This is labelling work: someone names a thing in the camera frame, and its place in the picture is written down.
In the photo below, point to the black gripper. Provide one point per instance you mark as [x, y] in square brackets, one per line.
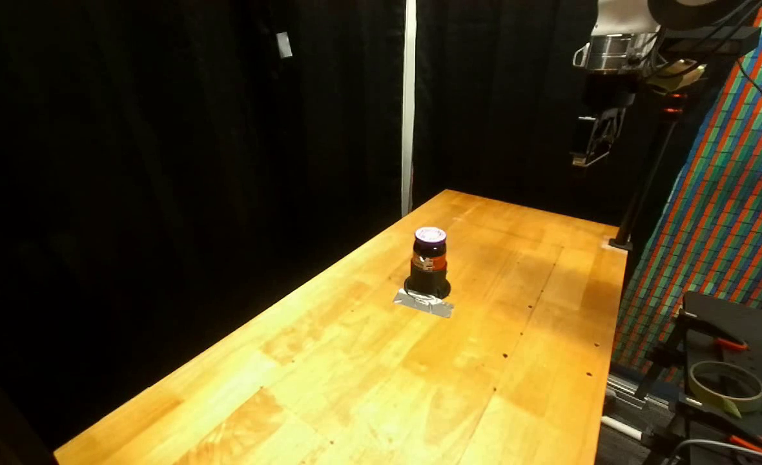
[608, 91]

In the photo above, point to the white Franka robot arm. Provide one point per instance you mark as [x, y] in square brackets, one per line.
[626, 15]

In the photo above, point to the dark glass jar white lid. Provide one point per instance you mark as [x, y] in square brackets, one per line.
[430, 268]

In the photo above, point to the black tripod pole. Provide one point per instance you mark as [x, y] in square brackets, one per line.
[650, 180]

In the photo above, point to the white vertical pole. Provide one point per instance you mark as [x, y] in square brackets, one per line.
[406, 104]

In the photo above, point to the black side platform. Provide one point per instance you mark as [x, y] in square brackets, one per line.
[742, 321]

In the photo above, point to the small grey cloth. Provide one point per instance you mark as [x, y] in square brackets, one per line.
[412, 301]

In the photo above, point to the yellowish tape roll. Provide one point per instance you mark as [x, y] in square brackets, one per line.
[709, 401]

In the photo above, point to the white tag on curtain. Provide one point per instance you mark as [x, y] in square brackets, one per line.
[285, 44]

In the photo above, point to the aluminium rail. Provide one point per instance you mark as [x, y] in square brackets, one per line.
[629, 401]

